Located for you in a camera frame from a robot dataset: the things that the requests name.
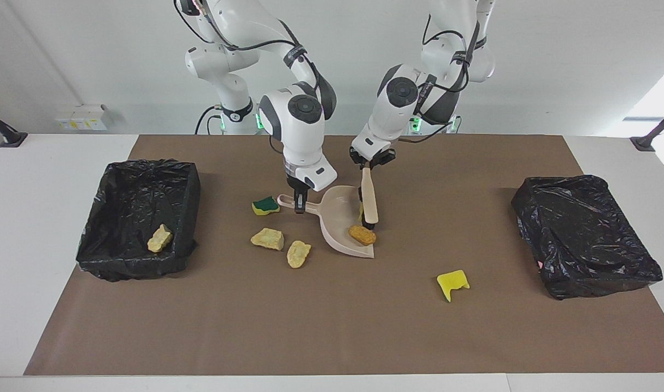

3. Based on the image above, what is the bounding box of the pink hand brush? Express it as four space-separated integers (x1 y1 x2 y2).
358 166 380 229

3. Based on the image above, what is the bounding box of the green and yellow sponge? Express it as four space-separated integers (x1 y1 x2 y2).
251 196 281 216

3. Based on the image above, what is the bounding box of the pink plastic dustpan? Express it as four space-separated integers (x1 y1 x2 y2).
277 185 377 259

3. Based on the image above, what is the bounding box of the angular beige sponge chunk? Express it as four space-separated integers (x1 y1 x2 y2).
250 228 285 252

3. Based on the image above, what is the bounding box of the rounded beige sponge chunk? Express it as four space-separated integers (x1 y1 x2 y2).
286 240 312 269

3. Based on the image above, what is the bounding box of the brown oval sponge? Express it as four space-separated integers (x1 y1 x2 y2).
348 225 377 246

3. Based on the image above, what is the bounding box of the notched yellow sponge piece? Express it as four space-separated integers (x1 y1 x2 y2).
436 269 471 303

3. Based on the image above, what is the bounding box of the open bin with black bag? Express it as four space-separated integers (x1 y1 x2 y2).
75 158 202 283

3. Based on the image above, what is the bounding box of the closed black bag bin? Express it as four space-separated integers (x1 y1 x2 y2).
511 174 664 301

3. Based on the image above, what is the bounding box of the brown table mat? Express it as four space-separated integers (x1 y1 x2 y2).
23 134 664 376

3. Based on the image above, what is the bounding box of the small beige sponge block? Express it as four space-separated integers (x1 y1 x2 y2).
147 224 174 253

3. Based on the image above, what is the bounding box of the black right base cable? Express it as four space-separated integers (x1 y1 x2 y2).
195 105 225 135

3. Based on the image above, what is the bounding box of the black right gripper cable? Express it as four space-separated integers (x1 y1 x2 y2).
174 0 311 158

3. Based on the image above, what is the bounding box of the white wall power box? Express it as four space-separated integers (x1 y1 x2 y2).
54 105 108 131

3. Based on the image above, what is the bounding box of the black clamp post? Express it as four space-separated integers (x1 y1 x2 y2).
630 106 664 152
0 105 28 148

